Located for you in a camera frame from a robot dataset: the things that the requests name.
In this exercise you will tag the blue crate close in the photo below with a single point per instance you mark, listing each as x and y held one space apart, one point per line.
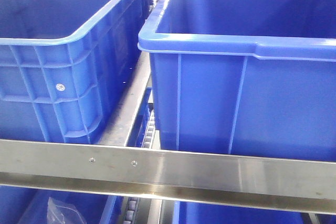
64 66
244 77

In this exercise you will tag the blue crate right close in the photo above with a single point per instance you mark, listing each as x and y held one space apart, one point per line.
244 77

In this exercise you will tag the blue bin below right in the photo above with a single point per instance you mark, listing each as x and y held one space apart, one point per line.
191 212

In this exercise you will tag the clear plastic bag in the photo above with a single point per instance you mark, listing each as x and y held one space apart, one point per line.
59 212

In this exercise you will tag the steel shelf front rail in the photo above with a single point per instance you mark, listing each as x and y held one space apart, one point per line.
284 184

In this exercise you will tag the blue bin below left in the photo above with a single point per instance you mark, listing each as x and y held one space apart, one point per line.
26 205

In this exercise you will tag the roller conveyor track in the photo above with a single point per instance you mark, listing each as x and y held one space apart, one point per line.
136 209

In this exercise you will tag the blue crate left close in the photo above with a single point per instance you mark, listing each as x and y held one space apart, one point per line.
64 66

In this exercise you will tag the blue bin below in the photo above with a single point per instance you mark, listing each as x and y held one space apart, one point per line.
26 205
191 212

